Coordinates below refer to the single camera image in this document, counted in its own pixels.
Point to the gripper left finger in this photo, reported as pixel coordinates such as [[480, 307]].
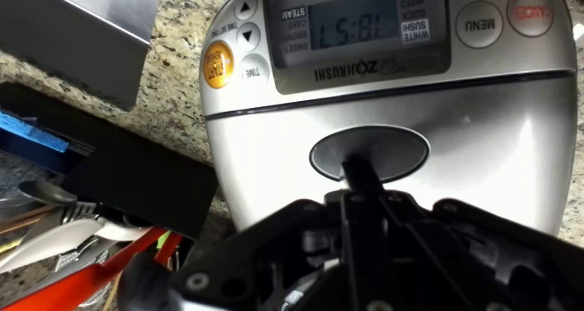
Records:
[[255, 256]]

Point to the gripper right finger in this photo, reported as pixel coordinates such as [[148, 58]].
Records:
[[502, 238]]

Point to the silver rice cooker lid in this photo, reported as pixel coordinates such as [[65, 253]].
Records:
[[479, 156]]

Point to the silver rice cooker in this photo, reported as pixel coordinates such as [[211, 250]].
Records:
[[456, 142]]

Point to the black flat box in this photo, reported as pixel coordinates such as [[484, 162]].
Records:
[[146, 183]]

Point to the red kitchen tongs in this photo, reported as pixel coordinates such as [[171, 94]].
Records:
[[77, 286]]

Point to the metal slotted turner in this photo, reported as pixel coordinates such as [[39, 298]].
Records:
[[77, 210]]

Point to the white plastic spatula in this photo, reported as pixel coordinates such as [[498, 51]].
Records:
[[50, 242]]

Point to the black spoon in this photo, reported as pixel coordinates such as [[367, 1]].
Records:
[[45, 191]]

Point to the wooden chopsticks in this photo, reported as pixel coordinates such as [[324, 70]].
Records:
[[23, 220]]

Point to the blue block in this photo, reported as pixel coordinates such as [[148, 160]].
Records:
[[32, 140]]

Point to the grey metal box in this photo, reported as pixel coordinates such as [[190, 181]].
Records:
[[68, 42]]

